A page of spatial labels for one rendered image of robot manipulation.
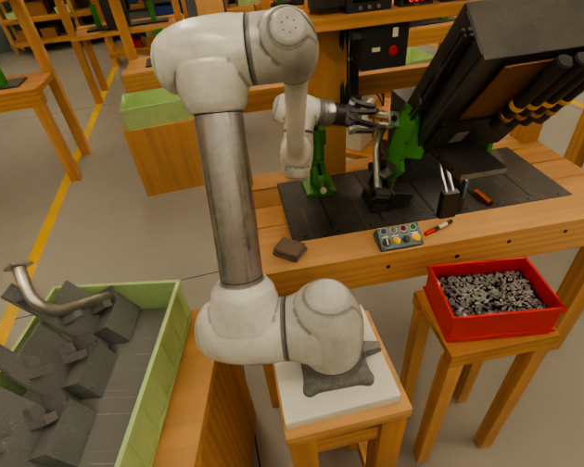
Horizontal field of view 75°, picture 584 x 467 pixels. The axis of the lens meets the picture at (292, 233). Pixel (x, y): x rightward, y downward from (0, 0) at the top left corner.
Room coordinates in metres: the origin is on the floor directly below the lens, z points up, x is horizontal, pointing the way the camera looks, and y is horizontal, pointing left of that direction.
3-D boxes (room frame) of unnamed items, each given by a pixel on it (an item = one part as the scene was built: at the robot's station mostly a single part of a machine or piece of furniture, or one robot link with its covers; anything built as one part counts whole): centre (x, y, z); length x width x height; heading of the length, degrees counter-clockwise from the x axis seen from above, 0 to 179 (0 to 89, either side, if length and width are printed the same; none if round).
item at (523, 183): (1.31, -0.53, 0.89); 1.10 x 0.42 x 0.02; 96
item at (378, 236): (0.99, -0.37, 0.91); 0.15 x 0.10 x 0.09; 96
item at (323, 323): (0.56, -0.06, 1.05); 0.18 x 0.16 x 0.22; 86
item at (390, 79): (1.67, -0.49, 1.23); 1.30 x 0.05 x 0.09; 96
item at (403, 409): (0.56, -0.07, 0.83); 0.32 x 0.32 x 0.04; 8
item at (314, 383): (0.56, -0.09, 0.91); 0.22 x 0.18 x 0.06; 94
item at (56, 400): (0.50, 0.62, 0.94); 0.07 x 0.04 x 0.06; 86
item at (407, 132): (1.24, -0.46, 1.17); 0.13 x 0.12 x 0.20; 96
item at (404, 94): (1.45, -0.62, 1.07); 0.30 x 0.18 x 0.34; 96
